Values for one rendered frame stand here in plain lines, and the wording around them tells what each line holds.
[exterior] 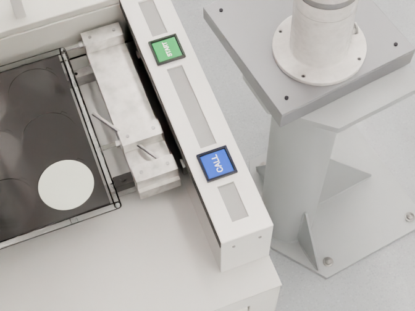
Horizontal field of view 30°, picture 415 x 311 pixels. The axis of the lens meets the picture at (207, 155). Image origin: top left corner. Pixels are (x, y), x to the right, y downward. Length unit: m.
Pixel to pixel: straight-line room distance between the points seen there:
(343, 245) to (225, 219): 1.06
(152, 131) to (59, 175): 0.19
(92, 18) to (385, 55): 0.59
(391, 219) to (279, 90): 0.95
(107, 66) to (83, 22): 0.10
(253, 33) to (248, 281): 0.52
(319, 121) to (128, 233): 0.44
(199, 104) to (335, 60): 0.30
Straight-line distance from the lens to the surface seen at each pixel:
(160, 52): 1.47
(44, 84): 1.54
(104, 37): 1.57
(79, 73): 1.60
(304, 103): 1.52
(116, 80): 1.54
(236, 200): 1.32
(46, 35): 1.58
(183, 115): 1.39
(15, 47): 1.59
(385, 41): 1.63
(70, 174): 1.43
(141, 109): 1.50
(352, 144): 2.48
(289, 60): 1.57
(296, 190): 1.99
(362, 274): 2.32
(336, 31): 1.47
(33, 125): 1.49
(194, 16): 2.74
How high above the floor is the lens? 2.15
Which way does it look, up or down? 62 degrees down
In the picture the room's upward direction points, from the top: 2 degrees counter-clockwise
